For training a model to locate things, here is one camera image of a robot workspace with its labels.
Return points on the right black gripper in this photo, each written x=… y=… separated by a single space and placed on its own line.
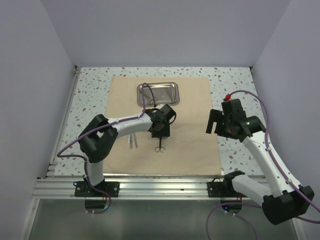
x=217 y=116

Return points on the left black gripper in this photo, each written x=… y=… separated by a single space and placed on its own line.
x=165 y=132

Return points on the steel surgical scissors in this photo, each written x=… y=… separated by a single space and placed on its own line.
x=160 y=148

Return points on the beige surgical cloth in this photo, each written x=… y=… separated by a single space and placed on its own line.
x=189 y=149

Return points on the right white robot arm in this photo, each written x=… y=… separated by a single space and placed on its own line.
x=284 y=198

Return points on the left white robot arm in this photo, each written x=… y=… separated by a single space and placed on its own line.
x=97 y=139

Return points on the steel forceps in tray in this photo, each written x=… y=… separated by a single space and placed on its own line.
x=146 y=97

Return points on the steel instrument tray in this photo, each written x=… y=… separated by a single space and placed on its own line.
x=158 y=90

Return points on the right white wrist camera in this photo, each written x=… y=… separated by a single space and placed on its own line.
x=227 y=97

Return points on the aluminium front rail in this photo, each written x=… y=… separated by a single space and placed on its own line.
x=131 y=187

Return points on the aluminium rail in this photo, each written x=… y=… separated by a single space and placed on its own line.
x=52 y=163
x=131 y=187

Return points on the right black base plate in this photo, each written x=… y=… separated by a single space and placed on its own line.
x=221 y=189

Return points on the aluminium left side rail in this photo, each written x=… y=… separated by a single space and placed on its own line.
x=52 y=163

